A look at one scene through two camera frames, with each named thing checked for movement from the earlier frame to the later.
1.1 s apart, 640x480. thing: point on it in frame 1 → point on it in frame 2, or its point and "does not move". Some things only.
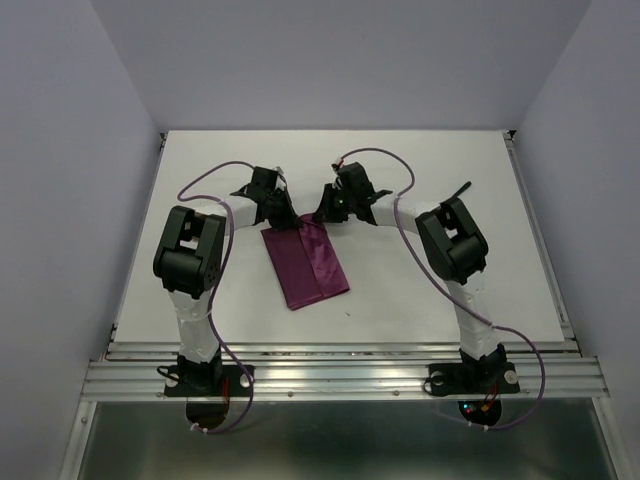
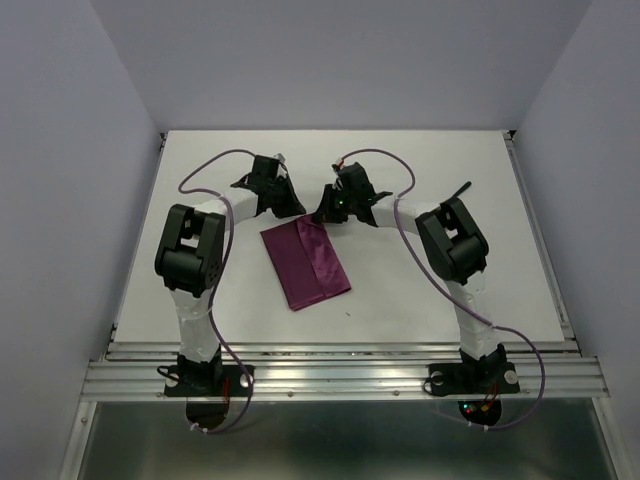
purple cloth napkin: (305, 263) does not move
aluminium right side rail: (563, 313) does not move
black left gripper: (289, 220) → (292, 207)
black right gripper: (324, 212) does not move
